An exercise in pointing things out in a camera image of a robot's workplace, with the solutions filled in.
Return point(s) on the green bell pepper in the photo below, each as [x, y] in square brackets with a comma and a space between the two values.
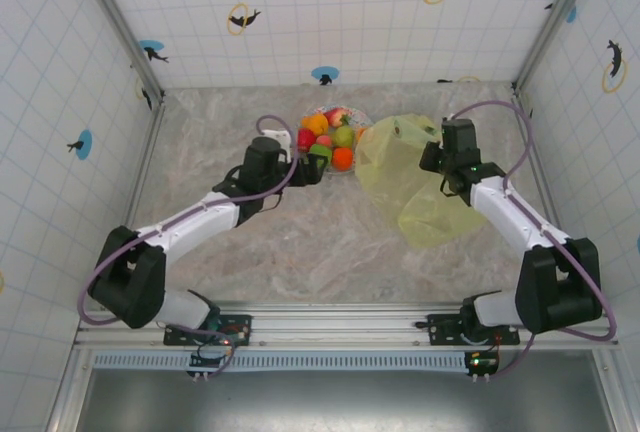
[320, 150]

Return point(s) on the pink peach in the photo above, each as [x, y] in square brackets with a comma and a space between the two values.
[324, 140]

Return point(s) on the yellow translucent plastic bag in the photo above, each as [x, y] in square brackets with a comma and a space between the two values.
[395, 177]

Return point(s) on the yellow green pear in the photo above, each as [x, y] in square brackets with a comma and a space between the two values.
[344, 137]

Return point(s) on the orange yellow bell pepper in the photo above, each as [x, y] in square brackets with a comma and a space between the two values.
[315, 123]

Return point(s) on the red strawberry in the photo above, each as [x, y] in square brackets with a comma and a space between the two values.
[336, 117]

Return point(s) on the speckled white plate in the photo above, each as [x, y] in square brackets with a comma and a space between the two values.
[361, 117]

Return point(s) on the grey metal sheet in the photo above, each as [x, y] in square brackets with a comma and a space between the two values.
[345, 402]

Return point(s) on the aluminium frame post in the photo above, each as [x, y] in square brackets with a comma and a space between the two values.
[555, 22]
[120, 27]

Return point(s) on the aluminium mounting rail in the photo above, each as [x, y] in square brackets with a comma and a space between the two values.
[340, 324]

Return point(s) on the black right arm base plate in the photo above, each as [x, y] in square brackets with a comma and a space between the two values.
[442, 327]

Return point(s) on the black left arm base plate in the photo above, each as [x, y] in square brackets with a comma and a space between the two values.
[240, 329]

